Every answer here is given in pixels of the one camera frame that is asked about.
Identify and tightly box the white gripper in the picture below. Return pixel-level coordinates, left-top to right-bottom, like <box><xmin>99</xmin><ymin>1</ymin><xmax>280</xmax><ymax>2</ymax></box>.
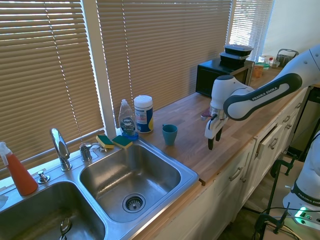
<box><xmin>204</xmin><ymin>116</ymin><xmax>229</xmax><ymax>151</ymax></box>

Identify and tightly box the teal plastic mug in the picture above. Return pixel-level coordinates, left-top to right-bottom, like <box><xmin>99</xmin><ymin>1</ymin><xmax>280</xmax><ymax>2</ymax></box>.
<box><xmin>161</xmin><ymin>123</ymin><xmax>179</xmax><ymax>147</ymax></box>

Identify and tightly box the stainless steel double sink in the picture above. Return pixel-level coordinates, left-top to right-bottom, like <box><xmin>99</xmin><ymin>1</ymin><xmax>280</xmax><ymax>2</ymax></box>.
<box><xmin>0</xmin><ymin>136</ymin><xmax>200</xmax><ymax>240</ymax></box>

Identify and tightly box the metal sink drain strainer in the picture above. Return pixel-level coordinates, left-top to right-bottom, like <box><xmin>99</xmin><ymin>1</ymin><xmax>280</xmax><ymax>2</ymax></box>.
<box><xmin>122</xmin><ymin>192</ymin><xmax>146</xmax><ymax>214</ymax></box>

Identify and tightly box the small chrome sink knob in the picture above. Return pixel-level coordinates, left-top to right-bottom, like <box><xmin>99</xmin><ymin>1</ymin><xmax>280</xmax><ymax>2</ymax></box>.
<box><xmin>37</xmin><ymin>170</ymin><xmax>51</xmax><ymax>185</ymax></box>

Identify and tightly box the white kitchen cabinet run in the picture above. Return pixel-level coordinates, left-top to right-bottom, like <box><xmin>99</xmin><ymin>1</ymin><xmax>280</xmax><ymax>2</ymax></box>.
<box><xmin>147</xmin><ymin>87</ymin><xmax>312</xmax><ymax>240</ymax></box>

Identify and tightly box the black microwave oven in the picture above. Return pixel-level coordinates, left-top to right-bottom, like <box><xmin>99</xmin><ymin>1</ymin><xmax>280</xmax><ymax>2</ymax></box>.
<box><xmin>195</xmin><ymin>59</ymin><xmax>255</xmax><ymax>98</ymax></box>

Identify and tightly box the black C-clamp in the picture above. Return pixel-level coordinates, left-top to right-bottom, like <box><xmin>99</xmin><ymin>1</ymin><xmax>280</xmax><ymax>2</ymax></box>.
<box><xmin>270</xmin><ymin>154</ymin><xmax>298</xmax><ymax>179</ymax></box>
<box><xmin>254</xmin><ymin>201</ymin><xmax>292</xmax><ymax>236</ymax></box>

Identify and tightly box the white yellow wipes canister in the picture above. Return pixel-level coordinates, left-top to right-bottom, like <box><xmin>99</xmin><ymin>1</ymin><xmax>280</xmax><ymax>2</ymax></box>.
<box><xmin>133</xmin><ymin>94</ymin><xmax>155</xmax><ymax>134</ymax></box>

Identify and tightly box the orange jar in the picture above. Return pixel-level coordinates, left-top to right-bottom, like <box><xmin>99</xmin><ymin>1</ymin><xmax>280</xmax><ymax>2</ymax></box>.
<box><xmin>252</xmin><ymin>62</ymin><xmax>265</xmax><ymax>78</ymax></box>

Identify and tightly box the black food container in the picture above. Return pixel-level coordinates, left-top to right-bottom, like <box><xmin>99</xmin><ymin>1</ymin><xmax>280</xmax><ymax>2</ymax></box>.
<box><xmin>224</xmin><ymin>44</ymin><xmax>254</xmax><ymax>56</ymax></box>
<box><xmin>219</xmin><ymin>51</ymin><xmax>248</xmax><ymax>67</ymax></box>

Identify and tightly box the clear dish soap bottle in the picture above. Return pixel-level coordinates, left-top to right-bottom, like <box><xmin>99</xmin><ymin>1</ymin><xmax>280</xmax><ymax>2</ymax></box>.
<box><xmin>118</xmin><ymin>99</ymin><xmax>139</xmax><ymax>141</ymax></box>

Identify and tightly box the yellow green sponge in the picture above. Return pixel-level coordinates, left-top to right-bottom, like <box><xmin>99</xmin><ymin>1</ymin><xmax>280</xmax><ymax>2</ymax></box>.
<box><xmin>111</xmin><ymin>135</ymin><xmax>134</xmax><ymax>150</ymax></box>
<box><xmin>95</xmin><ymin>134</ymin><xmax>115</xmax><ymax>150</ymax></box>

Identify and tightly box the white lidded jar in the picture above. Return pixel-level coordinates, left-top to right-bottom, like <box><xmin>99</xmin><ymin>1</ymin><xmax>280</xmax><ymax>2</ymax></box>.
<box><xmin>258</xmin><ymin>54</ymin><xmax>275</xmax><ymax>67</ymax></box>

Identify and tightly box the black appliance front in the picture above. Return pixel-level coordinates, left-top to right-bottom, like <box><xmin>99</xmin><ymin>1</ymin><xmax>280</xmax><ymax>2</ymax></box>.
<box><xmin>292</xmin><ymin>86</ymin><xmax>320</xmax><ymax>161</ymax></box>

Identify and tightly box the wide tan window blind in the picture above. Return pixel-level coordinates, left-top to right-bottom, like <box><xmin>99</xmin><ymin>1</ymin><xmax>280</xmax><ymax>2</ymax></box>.
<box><xmin>96</xmin><ymin>0</ymin><xmax>233</xmax><ymax>128</ymax></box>

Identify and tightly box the narrow sunlit window blind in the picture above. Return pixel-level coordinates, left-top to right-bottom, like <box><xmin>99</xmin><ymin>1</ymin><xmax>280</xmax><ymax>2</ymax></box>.
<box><xmin>228</xmin><ymin>0</ymin><xmax>275</xmax><ymax>62</ymax></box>

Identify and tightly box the tall chrome faucet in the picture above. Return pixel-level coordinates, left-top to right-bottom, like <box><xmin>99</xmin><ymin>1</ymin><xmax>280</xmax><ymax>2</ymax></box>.
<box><xmin>49</xmin><ymin>128</ymin><xmax>73</xmax><ymax>172</ymax></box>

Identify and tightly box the orange spray bottle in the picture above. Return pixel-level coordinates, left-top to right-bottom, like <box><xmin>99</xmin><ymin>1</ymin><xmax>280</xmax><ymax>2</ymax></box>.
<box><xmin>0</xmin><ymin>141</ymin><xmax>39</xmax><ymax>197</ymax></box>

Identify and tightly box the dark wire basket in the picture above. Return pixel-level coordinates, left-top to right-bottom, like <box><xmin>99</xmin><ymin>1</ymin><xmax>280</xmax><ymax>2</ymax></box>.
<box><xmin>276</xmin><ymin>48</ymin><xmax>300</xmax><ymax>68</ymax></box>

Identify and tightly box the white window frame post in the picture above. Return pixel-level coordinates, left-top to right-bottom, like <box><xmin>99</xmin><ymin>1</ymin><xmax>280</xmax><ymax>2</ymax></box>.
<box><xmin>82</xmin><ymin>0</ymin><xmax>117</xmax><ymax>137</ymax></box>

